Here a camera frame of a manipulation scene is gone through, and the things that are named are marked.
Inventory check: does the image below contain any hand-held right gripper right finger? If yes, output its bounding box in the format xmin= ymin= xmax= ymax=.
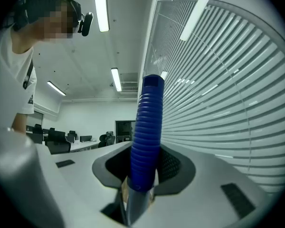
xmin=132 ymin=143 xmax=271 ymax=228

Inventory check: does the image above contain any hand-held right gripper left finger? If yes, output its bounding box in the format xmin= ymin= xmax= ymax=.
xmin=51 ymin=141 xmax=133 ymax=226

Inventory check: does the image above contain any blue handled mop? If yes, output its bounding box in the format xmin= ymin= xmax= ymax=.
xmin=125 ymin=74 xmax=166 ymax=226

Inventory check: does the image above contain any person's left forearm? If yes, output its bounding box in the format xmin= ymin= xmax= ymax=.
xmin=12 ymin=112 xmax=29 ymax=134

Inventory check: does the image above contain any black mesh office chair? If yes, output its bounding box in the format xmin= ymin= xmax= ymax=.
xmin=45 ymin=129 xmax=72 ymax=155

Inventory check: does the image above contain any tall black office chair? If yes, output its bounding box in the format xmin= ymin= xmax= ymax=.
xmin=98 ymin=131 xmax=116 ymax=149

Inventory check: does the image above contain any dark glass door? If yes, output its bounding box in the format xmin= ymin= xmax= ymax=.
xmin=114 ymin=120 xmax=137 ymax=144

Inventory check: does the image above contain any wide white venetian blind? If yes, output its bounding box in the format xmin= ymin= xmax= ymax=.
xmin=144 ymin=0 xmax=285 ymax=195

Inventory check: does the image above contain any long ceiling light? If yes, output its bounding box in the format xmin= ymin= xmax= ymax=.
xmin=47 ymin=80 xmax=67 ymax=96
xmin=110 ymin=67 xmax=123 ymax=93
xmin=93 ymin=0 xmax=110 ymax=33

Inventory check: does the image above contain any ceiling air vent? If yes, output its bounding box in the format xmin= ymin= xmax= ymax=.
xmin=120 ymin=73 xmax=139 ymax=91

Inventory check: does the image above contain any person in white t-shirt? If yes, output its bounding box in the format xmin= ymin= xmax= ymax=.
xmin=0 ymin=26 xmax=38 ymax=134

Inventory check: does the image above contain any person's head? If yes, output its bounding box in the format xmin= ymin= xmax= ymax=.
xmin=11 ymin=0 xmax=83 ymax=42

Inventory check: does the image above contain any black head camera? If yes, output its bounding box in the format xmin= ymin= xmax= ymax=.
xmin=77 ymin=11 xmax=95 ymax=37

